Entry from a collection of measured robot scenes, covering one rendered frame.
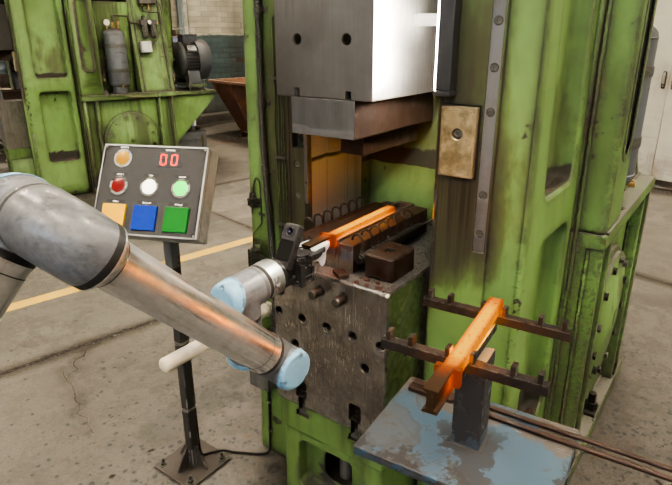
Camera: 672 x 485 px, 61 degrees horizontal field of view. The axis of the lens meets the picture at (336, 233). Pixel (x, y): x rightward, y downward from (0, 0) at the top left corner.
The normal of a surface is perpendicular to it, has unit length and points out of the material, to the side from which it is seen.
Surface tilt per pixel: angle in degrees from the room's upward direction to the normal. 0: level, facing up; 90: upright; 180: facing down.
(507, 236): 90
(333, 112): 90
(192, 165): 60
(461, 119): 90
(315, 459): 90
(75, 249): 75
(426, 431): 0
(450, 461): 0
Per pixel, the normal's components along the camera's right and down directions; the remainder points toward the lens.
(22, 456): 0.00, -0.94
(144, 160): -0.17, -0.18
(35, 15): 0.58, 0.25
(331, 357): -0.58, 0.27
